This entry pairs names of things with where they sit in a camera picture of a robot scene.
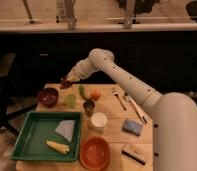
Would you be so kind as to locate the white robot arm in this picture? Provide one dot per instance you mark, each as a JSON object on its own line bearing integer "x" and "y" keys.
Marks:
{"x": 174, "y": 114}

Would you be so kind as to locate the orange fruit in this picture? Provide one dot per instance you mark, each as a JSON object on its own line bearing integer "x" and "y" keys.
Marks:
{"x": 95, "y": 94}

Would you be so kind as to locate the white handled spatula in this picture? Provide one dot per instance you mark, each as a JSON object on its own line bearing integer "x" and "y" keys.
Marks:
{"x": 136, "y": 107}

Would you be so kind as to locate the blue sponge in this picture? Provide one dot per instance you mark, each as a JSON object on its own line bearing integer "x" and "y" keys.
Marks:
{"x": 132, "y": 127}

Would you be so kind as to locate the small metal cup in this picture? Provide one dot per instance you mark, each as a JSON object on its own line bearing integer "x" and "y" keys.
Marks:
{"x": 89, "y": 106}

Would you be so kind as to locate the grey folded cloth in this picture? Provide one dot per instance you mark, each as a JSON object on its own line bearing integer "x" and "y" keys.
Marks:
{"x": 66, "y": 129}

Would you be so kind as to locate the orange bowl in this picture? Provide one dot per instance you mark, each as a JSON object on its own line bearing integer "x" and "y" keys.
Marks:
{"x": 95, "y": 154}

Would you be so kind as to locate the green plastic tray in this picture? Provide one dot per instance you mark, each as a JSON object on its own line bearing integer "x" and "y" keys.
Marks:
{"x": 38, "y": 127}

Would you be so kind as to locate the dark red grape bunch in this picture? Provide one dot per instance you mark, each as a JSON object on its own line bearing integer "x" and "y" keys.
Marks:
{"x": 65, "y": 83}

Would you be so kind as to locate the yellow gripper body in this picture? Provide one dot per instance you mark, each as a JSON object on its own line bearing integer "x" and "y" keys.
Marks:
{"x": 72, "y": 77}

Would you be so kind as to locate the black office chair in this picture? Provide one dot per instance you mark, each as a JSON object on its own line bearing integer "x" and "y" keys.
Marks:
{"x": 5, "y": 117}

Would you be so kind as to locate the yellow corn cob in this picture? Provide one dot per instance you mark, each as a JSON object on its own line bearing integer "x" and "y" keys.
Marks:
{"x": 61, "y": 148}

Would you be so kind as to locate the light green cup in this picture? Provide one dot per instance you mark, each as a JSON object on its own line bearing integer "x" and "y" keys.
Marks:
{"x": 70, "y": 100}

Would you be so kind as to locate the white cup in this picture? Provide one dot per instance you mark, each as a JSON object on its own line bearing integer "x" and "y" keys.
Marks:
{"x": 98, "y": 120}

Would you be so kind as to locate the green cucumber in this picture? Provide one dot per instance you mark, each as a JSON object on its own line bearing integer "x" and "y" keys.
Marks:
{"x": 82, "y": 92}

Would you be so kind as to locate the wooden brush block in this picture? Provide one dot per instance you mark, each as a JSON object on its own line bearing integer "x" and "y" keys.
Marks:
{"x": 135, "y": 153}

